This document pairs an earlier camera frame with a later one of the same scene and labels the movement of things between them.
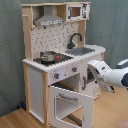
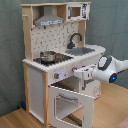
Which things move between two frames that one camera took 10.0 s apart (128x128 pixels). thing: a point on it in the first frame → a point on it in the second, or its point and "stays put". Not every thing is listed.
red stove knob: [56, 75] stays put
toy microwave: [78, 11] stays put
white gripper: [98, 67] → [85, 72]
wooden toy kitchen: [59, 84] stays put
